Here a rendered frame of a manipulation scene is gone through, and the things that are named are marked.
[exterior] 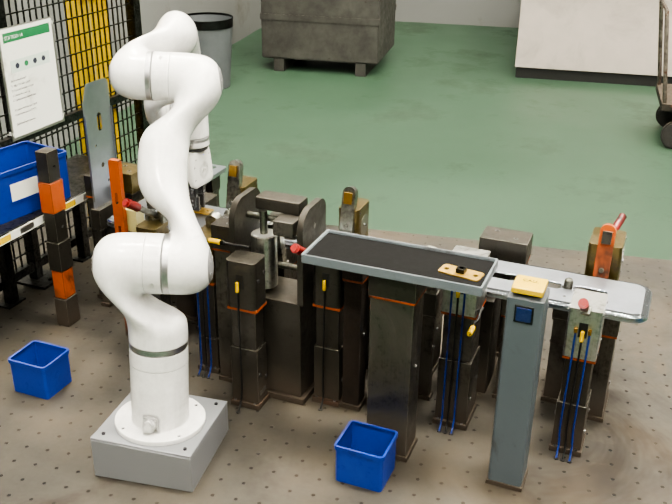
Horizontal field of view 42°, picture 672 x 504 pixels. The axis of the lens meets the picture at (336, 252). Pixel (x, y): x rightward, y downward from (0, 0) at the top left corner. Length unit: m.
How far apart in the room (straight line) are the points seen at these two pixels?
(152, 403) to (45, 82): 1.18
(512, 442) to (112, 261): 0.87
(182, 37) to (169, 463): 0.89
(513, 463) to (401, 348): 0.33
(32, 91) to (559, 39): 6.15
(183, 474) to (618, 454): 0.94
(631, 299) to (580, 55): 6.29
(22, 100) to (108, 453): 1.13
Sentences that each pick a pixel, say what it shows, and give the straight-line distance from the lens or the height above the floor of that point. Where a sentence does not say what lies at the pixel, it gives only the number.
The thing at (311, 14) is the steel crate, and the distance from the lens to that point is 8.08.
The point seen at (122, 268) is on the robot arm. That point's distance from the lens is 1.70.
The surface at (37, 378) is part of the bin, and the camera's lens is 2.19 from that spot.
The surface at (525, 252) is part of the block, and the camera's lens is 2.17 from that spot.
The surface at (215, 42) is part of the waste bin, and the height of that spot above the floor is 0.41.
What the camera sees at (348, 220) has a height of 1.02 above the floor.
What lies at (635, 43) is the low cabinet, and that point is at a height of 0.37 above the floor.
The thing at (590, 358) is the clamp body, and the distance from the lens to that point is 1.88.
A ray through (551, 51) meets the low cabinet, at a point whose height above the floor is 0.26.
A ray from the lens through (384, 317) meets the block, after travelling 1.76.
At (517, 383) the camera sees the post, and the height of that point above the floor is 0.96.
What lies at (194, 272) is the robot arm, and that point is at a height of 1.16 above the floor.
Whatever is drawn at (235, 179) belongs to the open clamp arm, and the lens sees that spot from 2.42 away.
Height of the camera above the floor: 1.90
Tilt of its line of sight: 25 degrees down
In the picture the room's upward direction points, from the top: 1 degrees clockwise
